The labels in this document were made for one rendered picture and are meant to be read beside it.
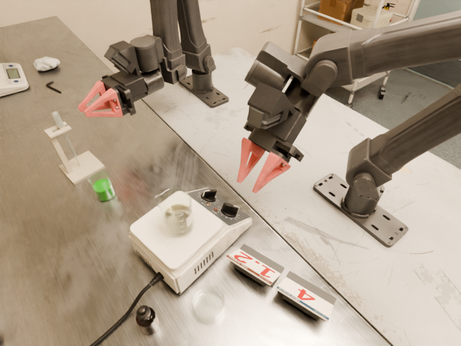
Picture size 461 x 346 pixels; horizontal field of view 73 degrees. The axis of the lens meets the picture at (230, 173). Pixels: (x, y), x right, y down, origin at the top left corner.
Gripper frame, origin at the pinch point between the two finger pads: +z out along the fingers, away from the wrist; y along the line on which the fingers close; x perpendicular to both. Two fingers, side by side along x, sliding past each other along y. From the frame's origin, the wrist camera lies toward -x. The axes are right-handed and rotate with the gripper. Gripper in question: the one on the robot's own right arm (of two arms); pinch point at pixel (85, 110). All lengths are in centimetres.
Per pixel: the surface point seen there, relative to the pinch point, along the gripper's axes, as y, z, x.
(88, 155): -2.2, 3.0, 13.1
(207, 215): 37.5, -1.8, 5.1
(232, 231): 41.4, -4.1, 8.7
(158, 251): 37.1, 8.7, 5.0
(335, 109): 31, -59, 15
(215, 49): -93, -125, 57
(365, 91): -19, -234, 107
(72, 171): 0.6, 8.5, 12.9
